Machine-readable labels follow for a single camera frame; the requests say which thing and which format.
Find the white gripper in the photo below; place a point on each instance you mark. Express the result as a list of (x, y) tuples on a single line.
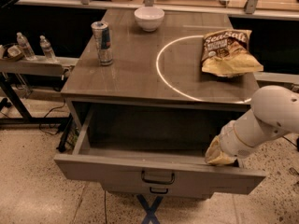
[(231, 142)]

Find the grey top drawer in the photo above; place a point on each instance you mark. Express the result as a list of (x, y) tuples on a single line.
[(154, 150)]

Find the grey drawer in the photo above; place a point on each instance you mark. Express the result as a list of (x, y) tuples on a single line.
[(154, 150), (163, 191)]

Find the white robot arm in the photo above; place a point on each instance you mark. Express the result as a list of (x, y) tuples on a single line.
[(274, 112)]

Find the grey bottom drawer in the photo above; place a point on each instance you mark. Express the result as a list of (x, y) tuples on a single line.
[(163, 191)]

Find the grey drawer cabinet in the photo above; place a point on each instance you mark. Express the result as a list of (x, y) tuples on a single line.
[(157, 69)]

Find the blue tape cross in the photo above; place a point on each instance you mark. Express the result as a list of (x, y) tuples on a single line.
[(150, 209)]

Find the sea salt chips bag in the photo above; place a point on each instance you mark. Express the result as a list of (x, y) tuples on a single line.
[(225, 53)]

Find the white ceramic bowl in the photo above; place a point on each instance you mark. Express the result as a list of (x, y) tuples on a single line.
[(149, 18)]

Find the blue silver drink can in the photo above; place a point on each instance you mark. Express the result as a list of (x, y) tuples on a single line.
[(101, 35)]

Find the grey side table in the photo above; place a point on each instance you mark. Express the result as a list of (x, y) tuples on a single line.
[(39, 67)]

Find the right clear water bottle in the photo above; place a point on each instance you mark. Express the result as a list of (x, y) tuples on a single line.
[(47, 50)]

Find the clear water bottle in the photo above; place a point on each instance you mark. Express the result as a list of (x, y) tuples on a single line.
[(47, 50), (26, 47)]

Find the left clear water bottle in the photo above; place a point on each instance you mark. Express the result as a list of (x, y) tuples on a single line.
[(26, 47)]

